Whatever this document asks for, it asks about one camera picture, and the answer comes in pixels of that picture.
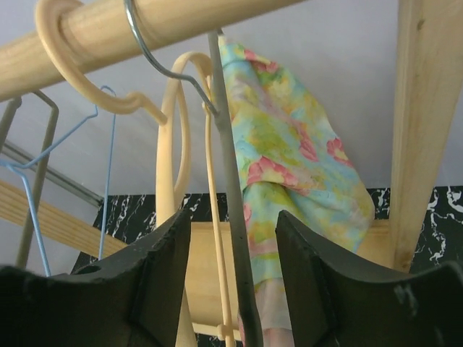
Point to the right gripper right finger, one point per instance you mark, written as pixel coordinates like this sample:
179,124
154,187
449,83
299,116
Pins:
337,298

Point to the grey metal hanger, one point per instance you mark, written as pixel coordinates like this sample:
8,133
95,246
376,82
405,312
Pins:
220,109

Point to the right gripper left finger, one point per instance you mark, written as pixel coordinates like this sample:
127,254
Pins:
131,298

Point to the cream wooden hanger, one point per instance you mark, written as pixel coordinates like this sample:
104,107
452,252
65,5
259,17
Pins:
170,188

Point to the wooden clothes rack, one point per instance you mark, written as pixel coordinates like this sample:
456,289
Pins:
100,41

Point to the light blue hanger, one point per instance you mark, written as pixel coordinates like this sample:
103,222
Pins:
80,168

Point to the colourful floral shirt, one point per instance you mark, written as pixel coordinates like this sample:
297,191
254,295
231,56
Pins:
288,158

